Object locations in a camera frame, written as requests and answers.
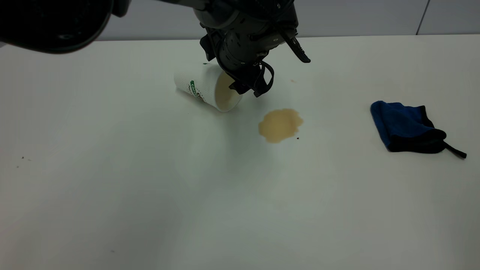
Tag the white paper coffee cup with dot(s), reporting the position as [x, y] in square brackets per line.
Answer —
[198, 80]

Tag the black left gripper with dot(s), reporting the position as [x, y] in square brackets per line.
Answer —
[243, 37]

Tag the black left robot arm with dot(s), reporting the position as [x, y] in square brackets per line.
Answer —
[45, 22]

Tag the blue and black cloth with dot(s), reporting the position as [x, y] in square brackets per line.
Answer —
[403, 125]

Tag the tan coffee spill puddle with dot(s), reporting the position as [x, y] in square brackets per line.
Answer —
[280, 125]

